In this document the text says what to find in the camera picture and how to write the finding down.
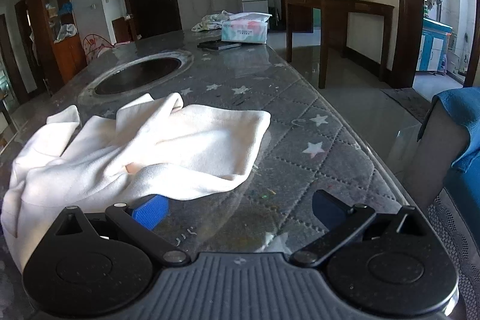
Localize dark floor mat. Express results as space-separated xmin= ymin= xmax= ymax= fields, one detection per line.
xmin=380 ymin=88 xmax=432 ymax=122

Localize blue chair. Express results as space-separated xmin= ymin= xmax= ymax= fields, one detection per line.
xmin=418 ymin=88 xmax=480 ymax=201

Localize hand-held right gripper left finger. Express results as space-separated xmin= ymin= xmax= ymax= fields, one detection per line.
xmin=54 ymin=194 xmax=192 ymax=266

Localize crumpled patterned cloth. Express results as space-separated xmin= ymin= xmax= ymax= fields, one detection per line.
xmin=191 ymin=10 xmax=235 ymax=33

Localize small wooden cabinet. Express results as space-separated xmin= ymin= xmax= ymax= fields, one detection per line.
xmin=112 ymin=14 xmax=137 ymax=43

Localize wooden shelf unit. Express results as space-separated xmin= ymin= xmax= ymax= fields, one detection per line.
xmin=24 ymin=0 xmax=88 ymax=94

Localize grey lace cloth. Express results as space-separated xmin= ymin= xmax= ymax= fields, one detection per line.
xmin=427 ymin=189 xmax=480 ymax=320

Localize blue balcony cabinet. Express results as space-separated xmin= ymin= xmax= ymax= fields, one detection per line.
xmin=418 ymin=18 xmax=452 ymax=73

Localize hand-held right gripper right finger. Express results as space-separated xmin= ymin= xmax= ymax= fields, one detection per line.
xmin=290 ymin=190 xmax=428 ymax=267

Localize wooden doorway frame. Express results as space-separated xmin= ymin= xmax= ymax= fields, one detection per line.
xmin=394 ymin=0 xmax=480 ymax=90

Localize round black hotpot cooktop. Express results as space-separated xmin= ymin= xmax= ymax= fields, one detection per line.
xmin=78 ymin=49 xmax=194 ymax=106

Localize tissue box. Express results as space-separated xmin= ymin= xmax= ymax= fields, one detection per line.
xmin=220 ymin=12 xmax=272 ymax=44

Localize white long-sleeved garment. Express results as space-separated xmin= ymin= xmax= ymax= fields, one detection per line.
xmin=0 ymin=92 xmax=272 ymax=272

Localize wooden console table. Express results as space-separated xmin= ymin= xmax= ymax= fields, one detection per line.
xmin=284 ymin=0 xmax=395 ymax=90

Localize wooden arched doorway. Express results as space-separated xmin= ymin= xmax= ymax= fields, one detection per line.
xmin=0 ymin=0 xmax=38 ymax=105

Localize polka dot play tent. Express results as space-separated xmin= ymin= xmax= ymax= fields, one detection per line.
xmin=82 ymin=34 xmax=115 ymax=65

